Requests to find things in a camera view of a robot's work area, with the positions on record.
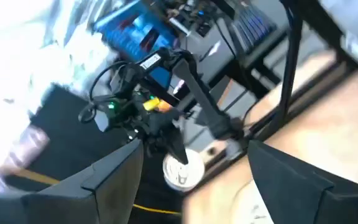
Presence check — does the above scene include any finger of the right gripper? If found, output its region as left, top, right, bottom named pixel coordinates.
left=144, top=135, right=169, bottom=158
left=165, top=123, right=190, bottom=166

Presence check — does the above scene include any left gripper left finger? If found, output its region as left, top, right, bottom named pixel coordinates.
left=0, top=138, right=145, bottom=224

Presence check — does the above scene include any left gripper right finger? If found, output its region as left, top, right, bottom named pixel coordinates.
left=247, top=139, right=358, bottom=224

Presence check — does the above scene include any blue label gold can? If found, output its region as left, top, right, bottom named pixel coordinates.
left=162, top=148, right=206, bottom=192

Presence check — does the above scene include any blue ribbed box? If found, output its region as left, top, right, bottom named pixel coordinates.
left=92, top=2, right=180, bottom=90

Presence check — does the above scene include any grey desk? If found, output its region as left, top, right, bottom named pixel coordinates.
left=169, top=15, right=291, bottom=91

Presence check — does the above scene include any black keyboard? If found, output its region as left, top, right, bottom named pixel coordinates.
left=231, top=6, right=278, bottom=47

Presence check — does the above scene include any silver mounting bracket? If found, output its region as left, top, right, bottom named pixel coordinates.
left=225, top=139, right=244, bottom=160

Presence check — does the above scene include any yellow cable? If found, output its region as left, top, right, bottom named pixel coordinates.
left=11, top=167, right=183, bottom=216

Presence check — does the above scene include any black aluminium table frame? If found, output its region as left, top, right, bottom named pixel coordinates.
left=197, top=0, right=358, bottom=184

